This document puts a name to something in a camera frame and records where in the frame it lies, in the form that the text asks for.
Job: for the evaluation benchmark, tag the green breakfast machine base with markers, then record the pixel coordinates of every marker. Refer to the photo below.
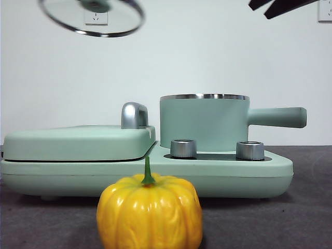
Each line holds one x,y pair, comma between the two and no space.
207,179

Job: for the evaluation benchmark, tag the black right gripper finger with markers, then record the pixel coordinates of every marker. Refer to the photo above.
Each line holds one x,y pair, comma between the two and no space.
288,7
259,3

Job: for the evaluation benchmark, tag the silver control knob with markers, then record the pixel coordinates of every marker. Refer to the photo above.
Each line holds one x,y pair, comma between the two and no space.
183,149
249,151

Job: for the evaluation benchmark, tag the white wall socket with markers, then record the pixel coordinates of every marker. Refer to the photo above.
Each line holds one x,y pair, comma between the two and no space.
325,14
96,18

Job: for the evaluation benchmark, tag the glass lid with green knob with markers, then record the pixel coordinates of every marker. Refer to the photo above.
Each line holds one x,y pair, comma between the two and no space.
94,6

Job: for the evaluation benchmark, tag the yellow toy pumpkin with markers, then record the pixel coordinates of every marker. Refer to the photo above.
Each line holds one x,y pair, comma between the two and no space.
147,212

